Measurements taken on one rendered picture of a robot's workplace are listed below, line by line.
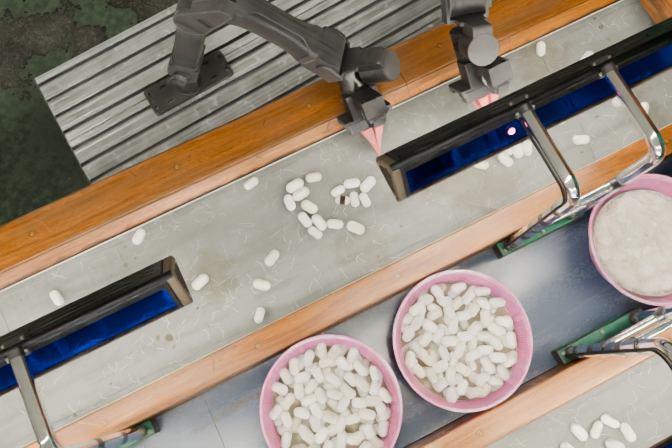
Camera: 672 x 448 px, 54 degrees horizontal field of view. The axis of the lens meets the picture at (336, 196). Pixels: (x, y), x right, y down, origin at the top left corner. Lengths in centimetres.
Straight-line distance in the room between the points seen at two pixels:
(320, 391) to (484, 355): 33
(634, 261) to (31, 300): 121
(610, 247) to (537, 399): 35
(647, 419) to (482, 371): 32
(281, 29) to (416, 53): 38
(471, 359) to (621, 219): 43
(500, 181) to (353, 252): 34
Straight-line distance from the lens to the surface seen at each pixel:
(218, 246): 135
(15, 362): 102
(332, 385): 131
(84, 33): 250
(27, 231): 145
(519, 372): 133
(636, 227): 147
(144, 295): 98
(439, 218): 135
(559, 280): 146
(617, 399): 141
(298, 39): 118
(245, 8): 114
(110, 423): 135
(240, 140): 137
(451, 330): 132
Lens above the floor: 204
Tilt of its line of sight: 75 degrees down
